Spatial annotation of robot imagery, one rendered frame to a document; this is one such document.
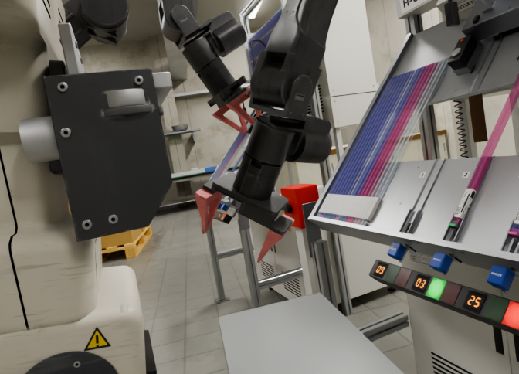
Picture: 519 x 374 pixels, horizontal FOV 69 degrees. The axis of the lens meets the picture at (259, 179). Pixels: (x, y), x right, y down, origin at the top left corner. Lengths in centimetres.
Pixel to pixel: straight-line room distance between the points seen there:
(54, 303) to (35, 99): 21
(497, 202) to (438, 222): 11
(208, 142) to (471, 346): 804
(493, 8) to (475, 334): 83
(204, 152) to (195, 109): 101
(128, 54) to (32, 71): 882
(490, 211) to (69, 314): 65
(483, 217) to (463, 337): 60
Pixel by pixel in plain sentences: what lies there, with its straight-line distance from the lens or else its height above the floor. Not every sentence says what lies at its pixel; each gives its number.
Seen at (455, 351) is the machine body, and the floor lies 27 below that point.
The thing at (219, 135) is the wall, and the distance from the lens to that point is 893.
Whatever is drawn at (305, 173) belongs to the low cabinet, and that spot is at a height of 57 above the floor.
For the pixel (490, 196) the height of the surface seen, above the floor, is 80.
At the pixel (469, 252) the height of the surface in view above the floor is 72.
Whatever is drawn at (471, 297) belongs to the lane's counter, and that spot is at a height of 66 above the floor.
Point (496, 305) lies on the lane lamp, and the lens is 69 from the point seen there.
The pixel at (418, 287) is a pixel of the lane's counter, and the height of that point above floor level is 65.
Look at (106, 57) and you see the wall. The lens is 933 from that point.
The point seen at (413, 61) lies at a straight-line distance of 130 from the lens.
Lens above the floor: 94
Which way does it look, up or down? 4 degrees down
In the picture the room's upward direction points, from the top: 10 degrees counter-clockwise
